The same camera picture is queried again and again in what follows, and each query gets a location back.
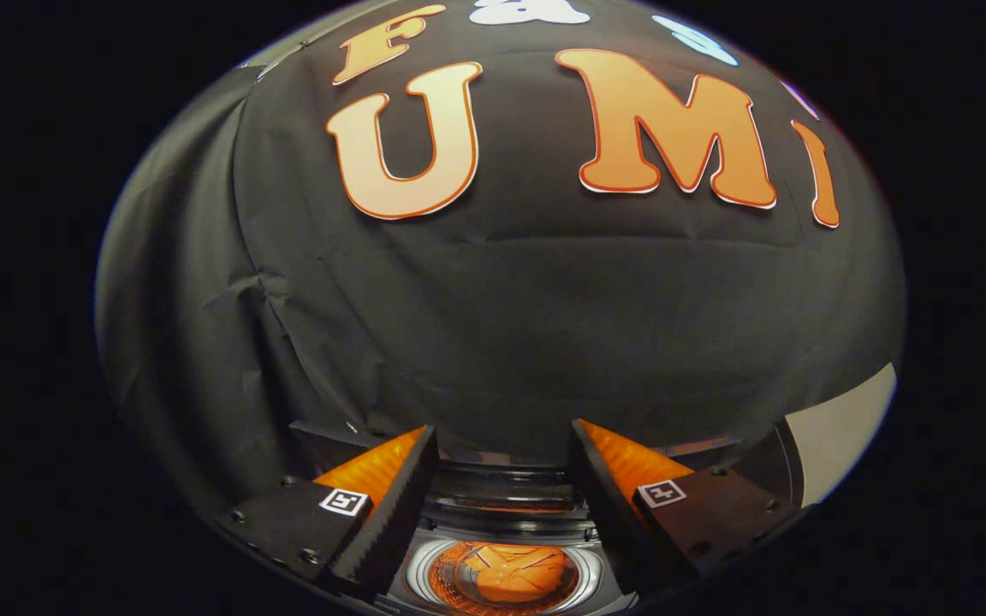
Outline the black backdrop cloth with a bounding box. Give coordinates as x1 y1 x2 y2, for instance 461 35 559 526
232 0 906 467
95 67 306 514

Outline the yellow polo shirt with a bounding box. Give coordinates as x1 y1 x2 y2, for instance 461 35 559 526
459 545 569 604

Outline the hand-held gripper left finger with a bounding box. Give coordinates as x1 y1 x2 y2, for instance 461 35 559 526
213 424 441 601

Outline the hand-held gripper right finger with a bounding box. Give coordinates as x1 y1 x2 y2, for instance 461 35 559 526
566 418 804 597

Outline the top-load washing machine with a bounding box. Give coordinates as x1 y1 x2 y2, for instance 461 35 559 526
386 458 641 615

